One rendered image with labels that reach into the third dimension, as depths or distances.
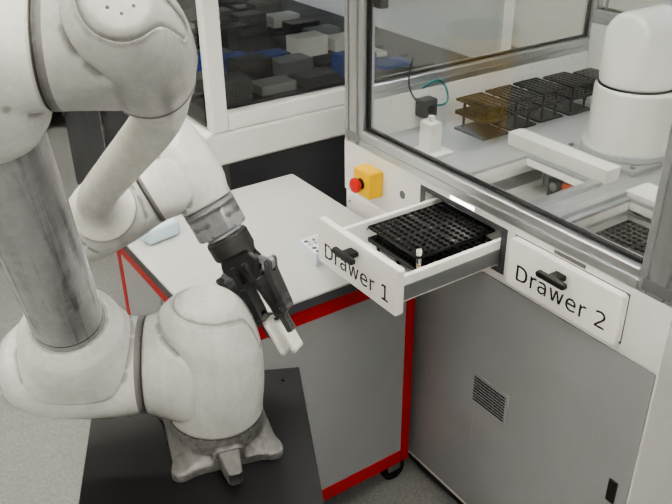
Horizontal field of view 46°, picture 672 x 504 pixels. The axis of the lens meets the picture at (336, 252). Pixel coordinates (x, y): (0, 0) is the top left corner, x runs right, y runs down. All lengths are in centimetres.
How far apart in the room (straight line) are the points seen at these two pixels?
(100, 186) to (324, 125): 147
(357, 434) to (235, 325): 102
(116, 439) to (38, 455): 127
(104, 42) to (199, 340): 57
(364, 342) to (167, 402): 84
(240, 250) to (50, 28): 66
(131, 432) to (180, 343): 27
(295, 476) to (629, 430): 71
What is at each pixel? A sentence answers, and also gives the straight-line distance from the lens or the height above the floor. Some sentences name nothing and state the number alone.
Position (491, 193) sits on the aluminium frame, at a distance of 174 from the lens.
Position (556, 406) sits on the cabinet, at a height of 58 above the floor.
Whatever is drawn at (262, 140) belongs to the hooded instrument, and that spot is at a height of 85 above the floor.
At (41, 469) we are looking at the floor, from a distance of 261.
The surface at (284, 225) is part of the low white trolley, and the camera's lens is 209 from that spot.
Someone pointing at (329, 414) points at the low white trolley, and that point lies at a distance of 204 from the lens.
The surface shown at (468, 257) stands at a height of 88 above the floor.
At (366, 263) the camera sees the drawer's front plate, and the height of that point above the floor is 90.
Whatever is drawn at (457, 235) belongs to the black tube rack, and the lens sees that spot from 175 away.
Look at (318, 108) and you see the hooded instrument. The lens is 248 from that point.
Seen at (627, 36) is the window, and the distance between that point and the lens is 146.
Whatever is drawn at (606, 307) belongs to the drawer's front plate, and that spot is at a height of 89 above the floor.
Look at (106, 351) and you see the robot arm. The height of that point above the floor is 105.
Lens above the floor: 171
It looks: 29 degrees down
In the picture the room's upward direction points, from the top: 1 degrees counter-clockwise
